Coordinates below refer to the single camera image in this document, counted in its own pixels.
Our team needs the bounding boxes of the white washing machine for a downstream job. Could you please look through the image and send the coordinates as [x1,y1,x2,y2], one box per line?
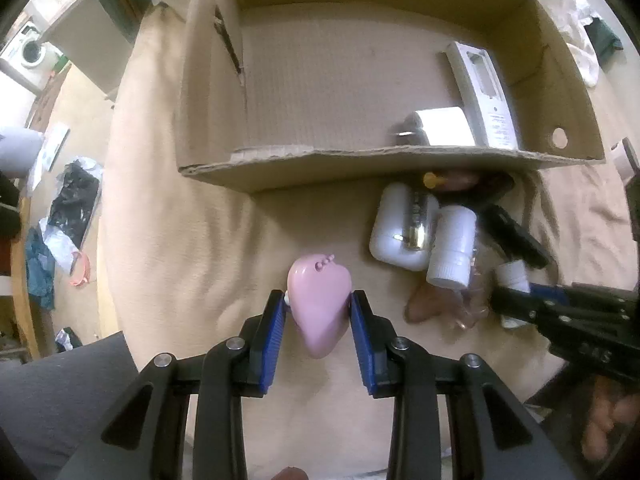
[0,22,62,95]

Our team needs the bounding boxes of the dark green cloth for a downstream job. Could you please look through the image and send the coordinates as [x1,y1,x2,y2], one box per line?
[585,15,626,68]

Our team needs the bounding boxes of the white duvet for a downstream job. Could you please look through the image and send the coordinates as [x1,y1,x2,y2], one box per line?
[135,0,601,88]

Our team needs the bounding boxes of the small black and white bag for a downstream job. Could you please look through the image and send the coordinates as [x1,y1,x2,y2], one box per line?
[54,326,84,354]

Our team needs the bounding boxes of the clear pink hair claw clip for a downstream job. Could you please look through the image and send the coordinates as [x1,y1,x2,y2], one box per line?
[404,240,493,332]

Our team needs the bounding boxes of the white paper envelope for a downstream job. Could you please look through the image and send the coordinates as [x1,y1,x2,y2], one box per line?
[27,122,71,192]

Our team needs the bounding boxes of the white charger plug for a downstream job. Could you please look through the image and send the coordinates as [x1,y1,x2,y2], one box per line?
[395,106,476,147]

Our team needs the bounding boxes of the white rectangular device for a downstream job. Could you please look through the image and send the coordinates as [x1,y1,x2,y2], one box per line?
[445,40,521,151]

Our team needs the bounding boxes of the white pill bottle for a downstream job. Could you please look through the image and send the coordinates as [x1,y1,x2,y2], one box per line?
[426,205,478,288]

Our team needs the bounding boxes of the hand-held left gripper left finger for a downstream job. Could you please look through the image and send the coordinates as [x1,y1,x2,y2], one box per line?
[57,289,287,480]

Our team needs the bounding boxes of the gold lipstick tube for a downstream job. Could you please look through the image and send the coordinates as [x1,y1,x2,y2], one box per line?
[392,192,438,253]

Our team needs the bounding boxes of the beige cabinet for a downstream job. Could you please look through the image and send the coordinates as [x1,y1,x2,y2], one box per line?
[42,0,151,107]

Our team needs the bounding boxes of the person's grey trouser leg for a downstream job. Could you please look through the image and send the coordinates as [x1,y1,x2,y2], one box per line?
[0,330,142,480]

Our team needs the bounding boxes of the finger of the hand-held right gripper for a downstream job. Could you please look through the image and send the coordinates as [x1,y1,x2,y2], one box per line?
[527,282,640,312]
[491,289,640,387]

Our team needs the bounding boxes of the person's right hand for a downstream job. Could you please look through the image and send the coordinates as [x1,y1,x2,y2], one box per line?
[580,375,638,463]

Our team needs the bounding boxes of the black plastic bag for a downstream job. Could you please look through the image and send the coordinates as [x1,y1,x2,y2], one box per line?
[40,157,104,262]

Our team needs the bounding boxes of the pink plastic hoop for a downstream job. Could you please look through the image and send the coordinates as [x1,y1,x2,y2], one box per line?
[69,249,92,289]

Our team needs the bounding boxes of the grey cushion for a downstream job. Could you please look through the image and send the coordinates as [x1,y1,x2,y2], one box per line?
[0,125,44,179]

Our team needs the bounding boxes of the cardboard box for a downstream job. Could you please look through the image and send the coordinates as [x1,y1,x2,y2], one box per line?
[176,0,606,193]

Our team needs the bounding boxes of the pink heart-shaped case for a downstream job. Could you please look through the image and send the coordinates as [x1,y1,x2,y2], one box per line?
[286,254,353,358]

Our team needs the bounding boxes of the wooden furniture edge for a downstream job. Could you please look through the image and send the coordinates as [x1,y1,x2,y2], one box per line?
[11,195,43,361]

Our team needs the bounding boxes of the white jar with brown lid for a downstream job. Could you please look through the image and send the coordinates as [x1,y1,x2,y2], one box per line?
[611,139,640,178]

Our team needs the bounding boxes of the black garment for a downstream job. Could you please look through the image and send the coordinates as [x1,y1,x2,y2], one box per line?
[0,170,23,277]

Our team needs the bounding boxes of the white earbuds case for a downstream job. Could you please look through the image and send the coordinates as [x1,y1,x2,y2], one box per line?
[369,182,441,272]

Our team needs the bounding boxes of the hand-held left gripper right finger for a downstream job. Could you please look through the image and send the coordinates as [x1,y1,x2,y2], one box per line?
[350,290,576,480]

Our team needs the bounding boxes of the small white bottle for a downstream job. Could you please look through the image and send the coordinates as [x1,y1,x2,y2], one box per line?
[495,261,531,328]

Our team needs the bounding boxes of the blue cloth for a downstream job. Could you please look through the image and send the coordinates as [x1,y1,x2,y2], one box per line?
[25,227,57,311]

